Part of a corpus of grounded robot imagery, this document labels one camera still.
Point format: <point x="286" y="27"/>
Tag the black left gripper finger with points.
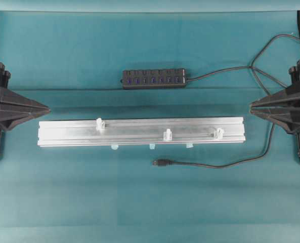
<point x="11" y="98"/>
<point x="10" y="123"/>

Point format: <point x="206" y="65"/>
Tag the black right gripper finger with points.
<point x="284" y="120"/>
<point x="288" y="99"/>

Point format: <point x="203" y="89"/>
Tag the black USB hub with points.
<point x="154" y="78"/>

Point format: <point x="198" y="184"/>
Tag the silver aluminium extrusion rail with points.
<point x="107" y="132"/>

